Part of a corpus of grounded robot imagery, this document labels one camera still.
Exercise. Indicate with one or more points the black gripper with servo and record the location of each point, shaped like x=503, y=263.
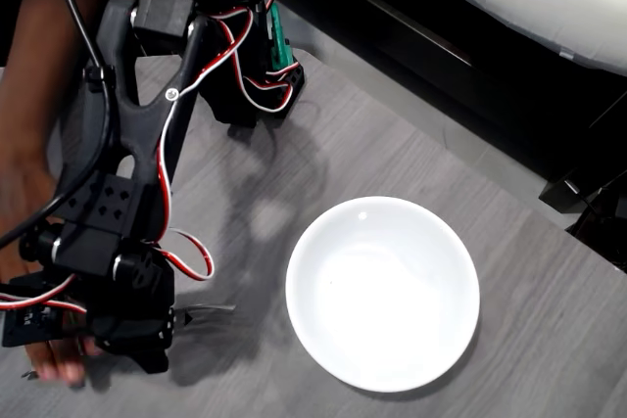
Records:
x=131, y=336

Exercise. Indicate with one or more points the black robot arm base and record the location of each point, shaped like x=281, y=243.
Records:
x=245, y=95

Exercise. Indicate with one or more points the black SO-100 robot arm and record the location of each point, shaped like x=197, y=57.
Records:
x=142, y=129

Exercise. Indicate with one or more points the white round bowl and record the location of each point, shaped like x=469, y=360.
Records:
x=382, y=293

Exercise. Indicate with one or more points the person's hand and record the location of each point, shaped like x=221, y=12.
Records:
x=19, y=193

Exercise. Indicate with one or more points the green circuit board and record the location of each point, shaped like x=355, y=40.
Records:
x=281, y=41

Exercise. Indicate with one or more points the black furniture foot block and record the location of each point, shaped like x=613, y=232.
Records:
x=563, y=195

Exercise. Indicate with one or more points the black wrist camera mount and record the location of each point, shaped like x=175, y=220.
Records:
x=29, y=325

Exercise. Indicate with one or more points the black furniture frame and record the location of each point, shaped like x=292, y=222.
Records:
x=401, y=31

